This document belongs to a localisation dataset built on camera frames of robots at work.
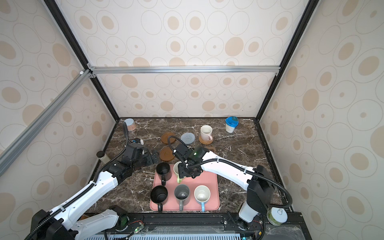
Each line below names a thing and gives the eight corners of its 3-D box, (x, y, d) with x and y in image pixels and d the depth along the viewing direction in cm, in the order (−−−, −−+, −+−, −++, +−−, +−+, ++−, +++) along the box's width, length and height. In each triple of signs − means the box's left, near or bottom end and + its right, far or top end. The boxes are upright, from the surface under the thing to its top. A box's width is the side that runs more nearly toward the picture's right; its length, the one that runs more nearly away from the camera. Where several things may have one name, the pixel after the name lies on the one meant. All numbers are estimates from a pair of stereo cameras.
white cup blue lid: (224, 134, 112) (227, 124, 104) (223, 126, 118) (225, 116, 109) (236, 134, 113) (240, 124, 104) (234, 126, 118) (238, 116, 109)
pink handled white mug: (200, 145, 106) (201, 136, 97) (200, 134, 112) (201, 124, 104) (211, 145, 106) (213, 136, 97) (210, 134, 112) (212, 124, 104)
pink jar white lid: (128, 131, 113) (126, 127, 109) (126, 124, 118) (123, 119, 114) (137, 129, 115) (134, 124, 111) (134, 121, 120) (132, 117, 116)
